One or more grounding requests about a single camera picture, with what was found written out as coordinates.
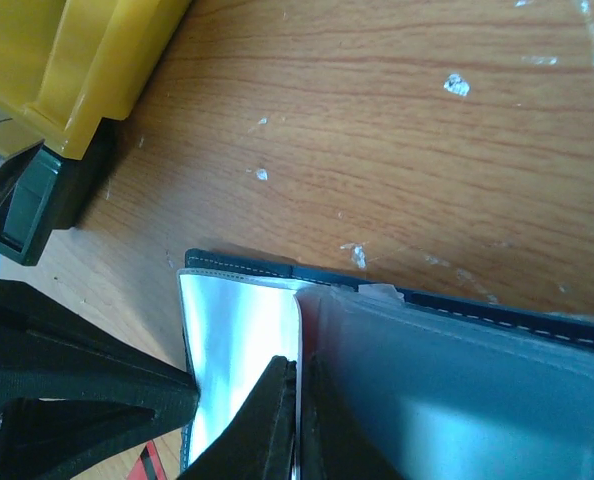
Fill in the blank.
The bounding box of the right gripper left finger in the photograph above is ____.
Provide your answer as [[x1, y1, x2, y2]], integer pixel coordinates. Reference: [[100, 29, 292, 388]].
[[180, 356, 296, 480]]

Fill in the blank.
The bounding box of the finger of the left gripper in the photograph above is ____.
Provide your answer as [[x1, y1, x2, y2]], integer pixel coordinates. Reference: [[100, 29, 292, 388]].
[[0, 280, 199, 479]]

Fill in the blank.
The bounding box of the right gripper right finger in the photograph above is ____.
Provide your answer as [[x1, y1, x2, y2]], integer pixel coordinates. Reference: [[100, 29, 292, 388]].
[[300, 355, 401, 479]]

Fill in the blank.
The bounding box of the red black-stripe credit card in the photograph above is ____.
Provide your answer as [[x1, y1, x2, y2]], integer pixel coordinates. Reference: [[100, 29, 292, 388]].
[[127, 440, 167, 480]]

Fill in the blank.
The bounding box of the blue leather card holder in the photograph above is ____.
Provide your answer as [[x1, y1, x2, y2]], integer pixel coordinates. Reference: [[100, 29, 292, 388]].
[[178, 249, 594, 479]]

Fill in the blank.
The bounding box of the left black bin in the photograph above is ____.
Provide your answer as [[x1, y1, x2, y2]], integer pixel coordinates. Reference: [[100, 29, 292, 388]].
[[0, 119, 117, 266]]

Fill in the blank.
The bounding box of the yellow middle bin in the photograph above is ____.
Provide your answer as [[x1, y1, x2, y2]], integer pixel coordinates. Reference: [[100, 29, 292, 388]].
[[0, 1, 189, 160]]

